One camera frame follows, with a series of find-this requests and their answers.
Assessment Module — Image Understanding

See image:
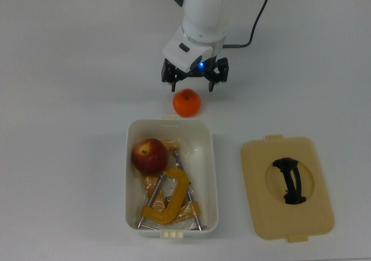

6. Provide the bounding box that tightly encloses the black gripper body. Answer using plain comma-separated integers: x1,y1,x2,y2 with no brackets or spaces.
188,56,217,78

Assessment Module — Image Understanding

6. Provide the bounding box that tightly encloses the red toy apple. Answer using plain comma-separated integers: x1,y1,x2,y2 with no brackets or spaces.
131,138,169,175

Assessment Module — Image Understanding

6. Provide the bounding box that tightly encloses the white plastic container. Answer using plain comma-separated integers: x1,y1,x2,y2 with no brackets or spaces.
125,115,219,239

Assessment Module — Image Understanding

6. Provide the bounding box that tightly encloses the orange toy mandarin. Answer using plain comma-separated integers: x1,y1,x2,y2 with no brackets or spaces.
172,88,202,118

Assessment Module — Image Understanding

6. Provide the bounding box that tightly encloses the bagged small orange clamp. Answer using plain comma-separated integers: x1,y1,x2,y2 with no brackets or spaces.
160,137,188,172
173,182,208,231
144,174,170,212

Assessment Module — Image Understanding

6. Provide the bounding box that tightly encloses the orange C-clamp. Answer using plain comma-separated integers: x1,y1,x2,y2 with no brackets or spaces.
136,168,192,230

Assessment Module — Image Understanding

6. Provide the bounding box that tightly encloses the beige plastic lid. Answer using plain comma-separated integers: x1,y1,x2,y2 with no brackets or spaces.
239,134,335,244

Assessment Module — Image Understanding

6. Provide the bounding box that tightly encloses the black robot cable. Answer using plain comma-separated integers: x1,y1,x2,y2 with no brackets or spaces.
223,0,275,49

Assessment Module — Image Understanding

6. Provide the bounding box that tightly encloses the black lid handle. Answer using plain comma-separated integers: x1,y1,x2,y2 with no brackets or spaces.
272,157,307,206

